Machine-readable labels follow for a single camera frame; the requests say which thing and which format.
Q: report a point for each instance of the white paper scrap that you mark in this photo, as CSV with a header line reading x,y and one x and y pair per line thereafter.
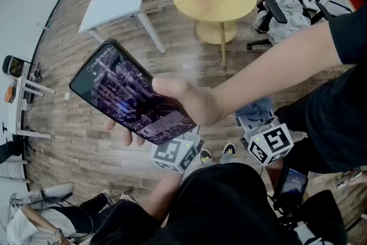
x,y
67,96

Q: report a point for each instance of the orange box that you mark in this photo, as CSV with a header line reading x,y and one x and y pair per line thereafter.
x,y
10,94

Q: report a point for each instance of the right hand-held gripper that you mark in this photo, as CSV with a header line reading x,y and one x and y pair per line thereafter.
x,y
272,143

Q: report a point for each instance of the grey hoodie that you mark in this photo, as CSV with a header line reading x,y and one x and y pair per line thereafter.
x,y
289,20

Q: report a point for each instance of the white rectangular table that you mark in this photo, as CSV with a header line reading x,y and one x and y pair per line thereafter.
x,y
114,0

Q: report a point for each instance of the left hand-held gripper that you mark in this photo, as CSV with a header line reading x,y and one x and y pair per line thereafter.
x,y
169,153

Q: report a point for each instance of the grey-blue wiping cloth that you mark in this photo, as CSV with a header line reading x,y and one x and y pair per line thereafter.
x,y
253,109

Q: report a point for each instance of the person's shoe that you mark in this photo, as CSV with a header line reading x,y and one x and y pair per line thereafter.
x,y
229,149
206,155

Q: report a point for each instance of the person's black shirt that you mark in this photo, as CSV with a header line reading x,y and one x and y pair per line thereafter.
x,y
223,209

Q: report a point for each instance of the black monitor screen rig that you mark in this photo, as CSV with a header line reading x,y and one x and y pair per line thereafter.
x,y
292,183

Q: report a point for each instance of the black smartphone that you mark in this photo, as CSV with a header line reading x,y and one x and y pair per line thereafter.
x,y
120,86

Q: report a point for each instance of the person's left shoe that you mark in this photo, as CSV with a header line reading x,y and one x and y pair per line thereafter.
x,y
206,155

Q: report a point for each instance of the person's right shoe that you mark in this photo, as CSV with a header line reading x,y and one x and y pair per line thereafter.
x,y
229,149

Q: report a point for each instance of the person's right forearm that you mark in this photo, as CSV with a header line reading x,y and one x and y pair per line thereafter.
x,y
273,178

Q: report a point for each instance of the person's left forearm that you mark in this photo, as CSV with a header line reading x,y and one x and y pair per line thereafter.
x,y
160,195

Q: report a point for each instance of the round yellow wooden table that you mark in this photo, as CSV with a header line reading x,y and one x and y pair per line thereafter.
x,y
229,0

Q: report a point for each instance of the person's grey trousers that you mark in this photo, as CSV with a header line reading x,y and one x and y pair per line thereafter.
x,y
229,159

